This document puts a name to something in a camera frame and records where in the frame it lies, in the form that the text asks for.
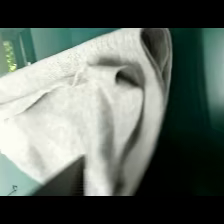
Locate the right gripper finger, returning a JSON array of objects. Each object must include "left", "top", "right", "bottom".
[{"left": 33, "top": 156, "right": 86, "bottom": 197}]

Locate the light grey garment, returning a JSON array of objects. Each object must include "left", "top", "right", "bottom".
[{"left": 0, "top": 28, "right": 174, "bottom": 197}]

